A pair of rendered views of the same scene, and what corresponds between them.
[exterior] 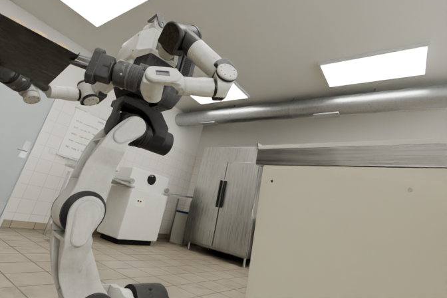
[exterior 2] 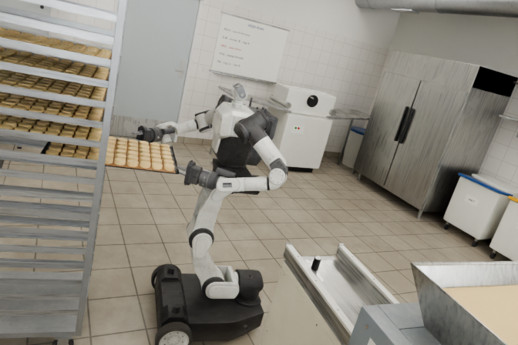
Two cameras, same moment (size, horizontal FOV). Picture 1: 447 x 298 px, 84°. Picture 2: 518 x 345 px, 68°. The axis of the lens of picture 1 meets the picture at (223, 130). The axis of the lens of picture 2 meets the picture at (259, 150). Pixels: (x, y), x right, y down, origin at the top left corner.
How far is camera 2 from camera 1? 1.44 m
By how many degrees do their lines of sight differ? 41
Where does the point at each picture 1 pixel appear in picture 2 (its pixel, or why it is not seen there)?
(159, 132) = not seen: hidden behind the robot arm
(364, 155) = (314, 293)
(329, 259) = (290, 329)
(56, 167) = (212, 85)
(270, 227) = (278, 298)
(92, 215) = (205, 244)
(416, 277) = not seen: outside the picture
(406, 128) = not seen: outside the picture
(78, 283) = (204, 272)
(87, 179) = (200, 222)
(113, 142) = (212, 201)
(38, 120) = (186, 36)
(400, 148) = (324, 302)
